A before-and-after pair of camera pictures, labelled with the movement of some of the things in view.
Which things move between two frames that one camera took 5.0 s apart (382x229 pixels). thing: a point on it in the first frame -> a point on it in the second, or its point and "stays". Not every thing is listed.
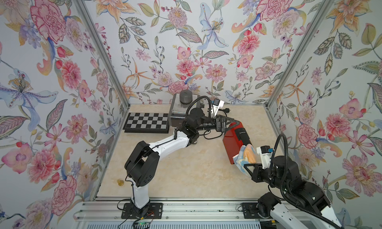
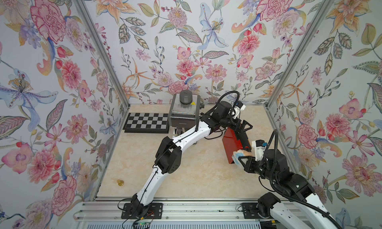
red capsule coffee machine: (236, 137) stays
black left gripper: (219, 124) -> (234, 127)
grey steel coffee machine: (180, 104) stays
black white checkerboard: (146, 122) stays
